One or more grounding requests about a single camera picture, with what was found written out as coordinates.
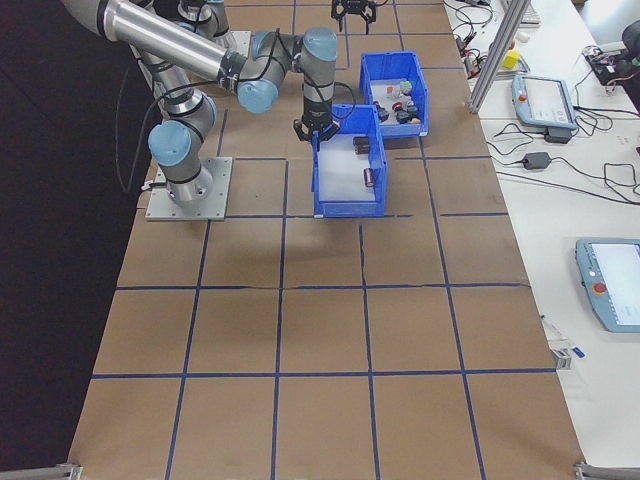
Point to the small white object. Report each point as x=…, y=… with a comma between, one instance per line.
x=523, y=36

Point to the blue bin with push buttons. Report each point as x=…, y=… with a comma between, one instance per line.
x=400, y=131

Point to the grey blue teach pendant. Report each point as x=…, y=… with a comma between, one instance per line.
x=612, y=285
x=542, y=100

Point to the black frame cover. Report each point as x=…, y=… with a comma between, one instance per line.
x=50, y=250

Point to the black power adapter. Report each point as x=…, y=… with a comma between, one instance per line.
x=536, y=160

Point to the yellow push button switch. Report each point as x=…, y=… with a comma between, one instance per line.
x=407, y=119

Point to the dark sleeved person arm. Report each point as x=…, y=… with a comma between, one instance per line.
x=631, y=42

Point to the red push button switch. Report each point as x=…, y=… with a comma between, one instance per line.
x=397, y=106

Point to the small blue item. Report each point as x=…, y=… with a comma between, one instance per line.
x=577, y=351

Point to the red mushroom button black base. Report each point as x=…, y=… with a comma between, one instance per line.
x=381, y=113

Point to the white orange push button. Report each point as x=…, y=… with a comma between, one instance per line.
x=389, y=91

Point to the pile of small parts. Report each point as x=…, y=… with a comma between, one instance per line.
x=378, y=92

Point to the blue bin with black parts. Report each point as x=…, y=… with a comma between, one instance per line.
x=350, y=209

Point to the white keyboard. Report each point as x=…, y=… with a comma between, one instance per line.
x=531, y=12

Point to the white silver selector switch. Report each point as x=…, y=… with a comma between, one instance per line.
x=411, y=107

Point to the small metal box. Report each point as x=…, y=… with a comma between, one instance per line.
x=562, y=361

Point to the aluminium frame corner bar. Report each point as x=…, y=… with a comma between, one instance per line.
x=607, y=471
x=50, y=472

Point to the green capped push button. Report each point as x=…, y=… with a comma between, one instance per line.
x=406, y=87

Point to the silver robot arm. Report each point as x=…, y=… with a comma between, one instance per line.
x=165, y=42
x=212, y=17

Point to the aluminium extrusion post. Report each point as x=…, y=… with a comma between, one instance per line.
x=495, y=55

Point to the white bin liner sheet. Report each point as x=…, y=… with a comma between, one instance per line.
x=340, y=175

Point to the small dark cylinder part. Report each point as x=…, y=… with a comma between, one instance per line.
x=369, y=177

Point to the small black box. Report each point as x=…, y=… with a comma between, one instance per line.
x=559, y=135

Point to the yellow cube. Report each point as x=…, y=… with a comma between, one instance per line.
x=511, y=60

